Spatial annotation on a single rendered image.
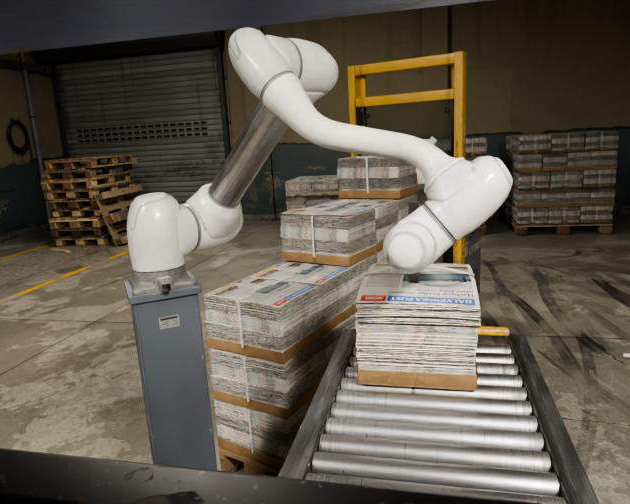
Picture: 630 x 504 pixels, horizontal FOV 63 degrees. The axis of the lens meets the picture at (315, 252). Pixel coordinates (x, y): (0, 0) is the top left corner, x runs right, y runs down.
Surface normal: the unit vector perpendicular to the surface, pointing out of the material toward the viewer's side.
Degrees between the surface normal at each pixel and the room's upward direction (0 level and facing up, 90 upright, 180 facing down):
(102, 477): 0
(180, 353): 90
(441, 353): 96
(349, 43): 90
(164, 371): 90
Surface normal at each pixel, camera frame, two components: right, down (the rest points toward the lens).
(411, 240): -0.19, -0.03
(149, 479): -0.05, -0.98
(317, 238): -0.58, 0.21
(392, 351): -0.22, 0.33
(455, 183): -0.40, -0.18
